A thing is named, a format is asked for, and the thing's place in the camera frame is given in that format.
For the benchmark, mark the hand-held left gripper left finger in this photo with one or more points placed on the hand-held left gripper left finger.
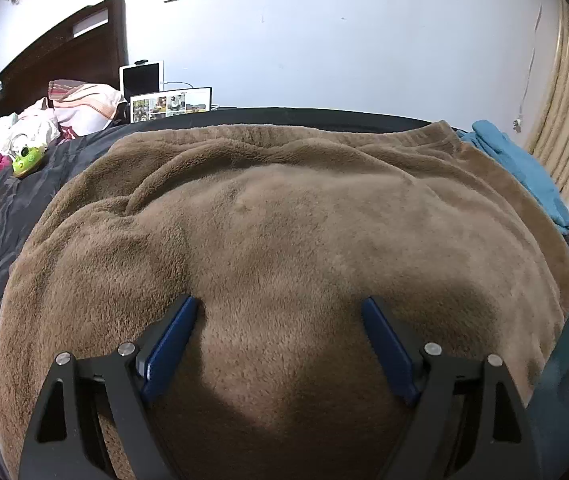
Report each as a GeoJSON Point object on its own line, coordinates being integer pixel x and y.
{"type": "Point", "coordinates": [169, 345]}

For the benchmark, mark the dark wooden headboard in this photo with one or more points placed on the dark wooden headboard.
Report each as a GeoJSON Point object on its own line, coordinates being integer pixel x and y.
{"type": "Point", "coordinates": [64, 60]}

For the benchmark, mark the brown fleece garment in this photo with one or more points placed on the brown fleece garment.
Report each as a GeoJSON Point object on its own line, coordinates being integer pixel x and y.
{"type": "Point", "coordinates": [289, 235]}

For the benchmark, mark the white cloth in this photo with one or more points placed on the white cloth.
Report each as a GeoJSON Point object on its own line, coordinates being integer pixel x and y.
{"type": "Point", "coordinates": [39, 130]}

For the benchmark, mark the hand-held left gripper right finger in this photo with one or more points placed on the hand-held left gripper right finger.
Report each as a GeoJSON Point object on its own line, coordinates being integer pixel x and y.
{"type": "Point", "coordinates": [389, 350]}

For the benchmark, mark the black bed cover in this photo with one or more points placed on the black bed cover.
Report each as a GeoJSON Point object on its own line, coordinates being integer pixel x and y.
{"type": "Point", "coordinates": [4, 220]}

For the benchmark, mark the white tablet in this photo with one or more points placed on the white tablet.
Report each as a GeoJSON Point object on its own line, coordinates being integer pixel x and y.
{"type": "Point", "coordinates": [139, 82]}

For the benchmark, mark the teal garment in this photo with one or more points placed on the teal garment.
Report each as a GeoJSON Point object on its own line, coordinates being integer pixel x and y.
{"type": "Point", "coordinates": [519, 165]}

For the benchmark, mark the photo collage frame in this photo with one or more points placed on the photo collage frame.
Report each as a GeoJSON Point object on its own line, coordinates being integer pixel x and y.
{"type": "Point", "coordinates": [174, 105]}

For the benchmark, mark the green toy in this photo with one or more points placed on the green toy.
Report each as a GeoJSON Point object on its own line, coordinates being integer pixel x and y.
{"type": "Point", "coordinates": [27, 162]}

